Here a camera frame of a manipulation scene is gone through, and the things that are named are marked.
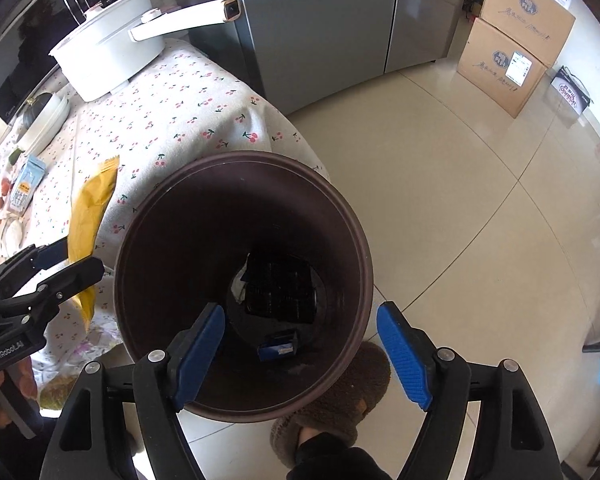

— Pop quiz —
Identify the black plastic tray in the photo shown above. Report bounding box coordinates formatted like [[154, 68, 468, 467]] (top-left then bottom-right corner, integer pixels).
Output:
[[244, 254, 317, 325]]

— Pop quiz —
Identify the grey refrigerator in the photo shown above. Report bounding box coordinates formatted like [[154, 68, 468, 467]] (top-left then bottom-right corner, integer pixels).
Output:
[[217, 0, 476, 116]]

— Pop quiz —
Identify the dark green squash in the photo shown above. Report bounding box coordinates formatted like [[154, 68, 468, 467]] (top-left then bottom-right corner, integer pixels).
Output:
[[17, 91, 53, 129]]

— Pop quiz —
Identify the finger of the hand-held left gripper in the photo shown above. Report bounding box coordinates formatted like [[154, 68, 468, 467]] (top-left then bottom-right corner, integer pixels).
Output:
[[0, 257, 105, 322], [0, 236, 71, 292]]

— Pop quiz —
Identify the white crumpled tissue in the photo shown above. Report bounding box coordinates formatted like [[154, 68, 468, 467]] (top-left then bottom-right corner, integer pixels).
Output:
[[0, 215, 26, 251]]

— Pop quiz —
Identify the black microwave oven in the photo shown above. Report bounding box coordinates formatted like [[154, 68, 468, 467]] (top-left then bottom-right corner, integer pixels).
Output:
[[0, 0, 123, 126]]

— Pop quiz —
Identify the blue and white carton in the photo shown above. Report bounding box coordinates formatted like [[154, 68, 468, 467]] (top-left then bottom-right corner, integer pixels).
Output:
[[7, 154, 48, 216]]

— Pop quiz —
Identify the brown round trash bin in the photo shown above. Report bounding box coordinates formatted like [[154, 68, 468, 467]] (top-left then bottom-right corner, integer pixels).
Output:
[[114, 151, 375, 423]]

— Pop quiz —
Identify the person's left hand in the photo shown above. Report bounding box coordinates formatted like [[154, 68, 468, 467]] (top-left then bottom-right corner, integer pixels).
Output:
[[0, 359, 39, 430]]

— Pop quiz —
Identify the white electric pot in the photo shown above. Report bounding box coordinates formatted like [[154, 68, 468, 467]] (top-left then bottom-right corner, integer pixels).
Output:
[[48, 0, 243, 103]]

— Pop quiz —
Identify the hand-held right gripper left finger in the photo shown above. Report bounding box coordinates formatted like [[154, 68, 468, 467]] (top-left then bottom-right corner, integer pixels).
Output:
[[40, 301, 227, 480]]

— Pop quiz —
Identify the white bowl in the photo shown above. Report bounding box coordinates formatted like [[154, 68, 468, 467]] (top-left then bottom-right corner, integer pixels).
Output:
[[17, 94, 72, 155]]

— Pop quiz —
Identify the brown cardboard box with label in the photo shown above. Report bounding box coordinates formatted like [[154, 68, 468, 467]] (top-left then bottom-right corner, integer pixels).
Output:
[[456, 17, 549, 120]]

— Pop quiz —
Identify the brown fuzzy slipper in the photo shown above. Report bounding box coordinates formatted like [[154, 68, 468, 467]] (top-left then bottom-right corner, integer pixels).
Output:
[[271, 341, 392, 467]]

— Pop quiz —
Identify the white paper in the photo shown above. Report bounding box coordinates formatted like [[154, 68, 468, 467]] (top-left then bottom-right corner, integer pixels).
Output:
[[232, 270, 253, 304]]

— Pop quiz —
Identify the person's black trouser leg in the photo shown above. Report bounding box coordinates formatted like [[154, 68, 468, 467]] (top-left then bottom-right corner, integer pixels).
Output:
[[286, 427, 397, 480]]

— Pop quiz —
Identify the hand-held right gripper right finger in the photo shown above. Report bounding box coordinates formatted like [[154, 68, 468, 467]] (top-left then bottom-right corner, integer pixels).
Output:
[[376, 301, 564, 480]]

